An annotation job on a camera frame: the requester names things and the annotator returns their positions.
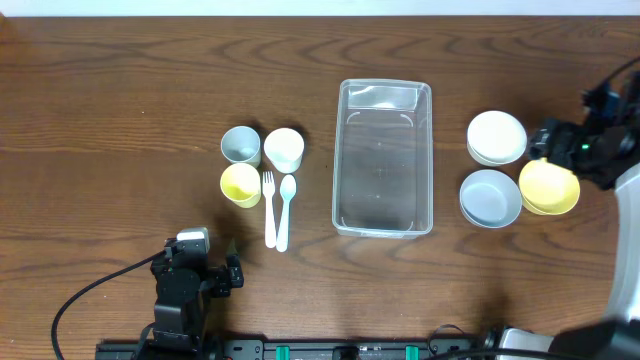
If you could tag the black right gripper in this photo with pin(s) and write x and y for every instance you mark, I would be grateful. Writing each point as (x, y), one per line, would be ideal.
(574, 136)

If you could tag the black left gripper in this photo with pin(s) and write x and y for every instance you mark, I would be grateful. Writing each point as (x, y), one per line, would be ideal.
(220, 282)

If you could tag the yellow plastic bowl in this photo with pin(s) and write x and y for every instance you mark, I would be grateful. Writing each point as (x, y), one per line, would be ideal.
(548, 189)

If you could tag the yellow plastic cup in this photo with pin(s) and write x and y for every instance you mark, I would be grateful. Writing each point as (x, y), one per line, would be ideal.
(241, 183)

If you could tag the white plastic bowl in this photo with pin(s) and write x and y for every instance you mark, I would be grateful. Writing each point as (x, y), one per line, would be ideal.
(496, 138)

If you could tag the grey-blue plastic bowl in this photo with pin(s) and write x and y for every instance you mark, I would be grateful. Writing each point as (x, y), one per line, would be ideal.
(490, 199)

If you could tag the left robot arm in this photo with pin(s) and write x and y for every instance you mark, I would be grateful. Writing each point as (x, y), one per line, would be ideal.
(178, 327)

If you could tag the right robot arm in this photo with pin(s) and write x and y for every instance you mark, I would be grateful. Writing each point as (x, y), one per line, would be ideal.
(616, 336)

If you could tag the clear plastic container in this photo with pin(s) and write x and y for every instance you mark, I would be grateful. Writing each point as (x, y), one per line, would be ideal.
(383, 160)

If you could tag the white plastic fork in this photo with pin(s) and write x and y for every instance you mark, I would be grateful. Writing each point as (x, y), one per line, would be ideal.
(268, 191)

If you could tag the light blue plastic spoon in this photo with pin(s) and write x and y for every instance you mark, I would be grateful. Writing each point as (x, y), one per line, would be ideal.
(288, 191)

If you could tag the grey plastic cup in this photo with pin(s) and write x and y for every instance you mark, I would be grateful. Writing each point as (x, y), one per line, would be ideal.
(242, 144)

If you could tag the white plastic cup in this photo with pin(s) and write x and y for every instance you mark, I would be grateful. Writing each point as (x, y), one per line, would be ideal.
(284, 147)

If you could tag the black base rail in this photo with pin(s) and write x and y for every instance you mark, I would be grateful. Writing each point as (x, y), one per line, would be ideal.
(255, 349)

